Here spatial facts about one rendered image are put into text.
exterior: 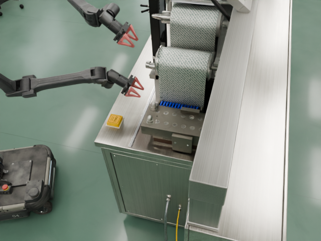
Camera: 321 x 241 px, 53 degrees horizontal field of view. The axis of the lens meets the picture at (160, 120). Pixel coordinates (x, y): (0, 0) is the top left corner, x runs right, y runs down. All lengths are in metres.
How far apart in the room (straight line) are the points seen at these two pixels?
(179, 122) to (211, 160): 0.92
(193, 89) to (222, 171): 0.96
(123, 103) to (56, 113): 1.47
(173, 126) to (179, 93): 0.18
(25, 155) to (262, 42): 1.97
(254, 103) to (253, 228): 0.45
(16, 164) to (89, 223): 0.71
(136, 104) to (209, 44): 0.54
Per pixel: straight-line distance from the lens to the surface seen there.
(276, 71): 1.31
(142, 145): 1.71
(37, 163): 2.65
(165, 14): 1.77
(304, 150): 2.99
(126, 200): 2.22
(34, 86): 1.77
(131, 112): 1.87
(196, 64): 1.54
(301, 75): 3.70
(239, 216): 0.90
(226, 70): 0.93
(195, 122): 1.62
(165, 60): 1.57
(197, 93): 1.64
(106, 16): 1.62
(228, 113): 0.81
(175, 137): 1.58
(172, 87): 1.65
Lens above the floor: 2.24
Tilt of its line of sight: 48 degrees down
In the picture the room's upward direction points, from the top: 4 degrees counter-clockwise
